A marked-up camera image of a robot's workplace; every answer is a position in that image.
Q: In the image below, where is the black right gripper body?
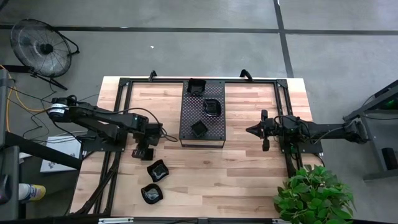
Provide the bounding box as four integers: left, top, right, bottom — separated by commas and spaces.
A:
262, 109, 278, 152

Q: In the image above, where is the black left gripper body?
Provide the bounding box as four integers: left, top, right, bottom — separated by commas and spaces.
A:
133, 123, 164, 149

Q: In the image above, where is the black glossy small square plate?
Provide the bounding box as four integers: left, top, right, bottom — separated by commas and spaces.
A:
139, 147, 155, 162
190, 119, 209, 139

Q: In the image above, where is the black glossy flared square plate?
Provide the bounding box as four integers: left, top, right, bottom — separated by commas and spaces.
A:
146, 159, 170, 184
186, 77, 208, 96

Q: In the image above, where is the black glossy wavy round plate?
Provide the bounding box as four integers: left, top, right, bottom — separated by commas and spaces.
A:
140, 183, 164, 205
203, 98, 223, 118

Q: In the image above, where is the black perforated metal rack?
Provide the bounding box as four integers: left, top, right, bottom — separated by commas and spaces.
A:
178, 80, 227, 149

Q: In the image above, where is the green leafy potted plant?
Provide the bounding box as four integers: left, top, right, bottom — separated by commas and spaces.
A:
272, 164, 357, 224

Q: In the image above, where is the white printed box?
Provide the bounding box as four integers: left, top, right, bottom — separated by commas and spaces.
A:
39, 136, 83, 174

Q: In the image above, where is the black diagonal beam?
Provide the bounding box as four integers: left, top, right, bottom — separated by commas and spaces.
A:
4, 131, 83, 171

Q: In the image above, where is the grey metal workbench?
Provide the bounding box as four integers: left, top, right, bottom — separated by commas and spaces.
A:
343, 79, 398, 181

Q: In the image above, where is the white yellow spray bottle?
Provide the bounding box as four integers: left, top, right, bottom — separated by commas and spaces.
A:
17, 183, 47, 202

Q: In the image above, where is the black box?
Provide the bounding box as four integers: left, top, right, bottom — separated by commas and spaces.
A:
381, 146, 398, 171

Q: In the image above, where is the grey metal stand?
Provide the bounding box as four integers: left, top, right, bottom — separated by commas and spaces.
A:
0, 68, 21, 220

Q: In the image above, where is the black metal floor fan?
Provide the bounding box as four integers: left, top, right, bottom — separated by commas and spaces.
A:
2, 17, 80, 91

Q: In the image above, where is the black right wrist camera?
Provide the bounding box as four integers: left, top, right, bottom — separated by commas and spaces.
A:
264, 120, 277, 137

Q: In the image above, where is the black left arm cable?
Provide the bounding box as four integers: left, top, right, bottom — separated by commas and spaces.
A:
124, 107, 179, 143

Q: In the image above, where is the silver metal bracket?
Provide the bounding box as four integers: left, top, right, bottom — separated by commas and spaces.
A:
98, 217, 135, 224

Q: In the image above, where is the black floor cable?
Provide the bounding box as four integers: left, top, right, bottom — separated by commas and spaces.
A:
6, 85, 100, 139

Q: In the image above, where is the yellow floor cable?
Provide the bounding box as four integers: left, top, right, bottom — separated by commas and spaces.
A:
0, 63, 52, 133

